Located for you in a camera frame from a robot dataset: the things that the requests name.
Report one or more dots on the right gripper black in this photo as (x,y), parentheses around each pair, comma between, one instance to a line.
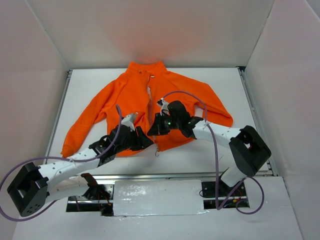
(159,125)

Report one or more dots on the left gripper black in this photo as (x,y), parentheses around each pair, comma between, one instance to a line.
(136,139)

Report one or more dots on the orange zip jacket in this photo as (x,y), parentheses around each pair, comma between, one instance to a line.
(137,90)

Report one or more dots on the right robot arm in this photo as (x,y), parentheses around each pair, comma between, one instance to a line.
(248,149)

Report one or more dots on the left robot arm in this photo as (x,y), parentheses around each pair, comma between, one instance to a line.
(34,186)

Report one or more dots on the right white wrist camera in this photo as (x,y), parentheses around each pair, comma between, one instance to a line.
(163,104)

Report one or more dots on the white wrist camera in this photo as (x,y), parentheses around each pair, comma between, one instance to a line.
(163,104)
(129,120)

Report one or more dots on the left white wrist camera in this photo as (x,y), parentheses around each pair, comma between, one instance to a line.
(129,120)

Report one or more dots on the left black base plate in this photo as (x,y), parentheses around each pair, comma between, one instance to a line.
(100,201)

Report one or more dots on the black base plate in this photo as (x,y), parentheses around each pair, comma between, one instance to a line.
(208,193)
(100,201)

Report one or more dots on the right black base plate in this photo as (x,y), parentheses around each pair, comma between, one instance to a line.
(208,193)

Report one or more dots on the aluminium table frame rail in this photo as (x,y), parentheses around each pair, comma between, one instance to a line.
(196,158)

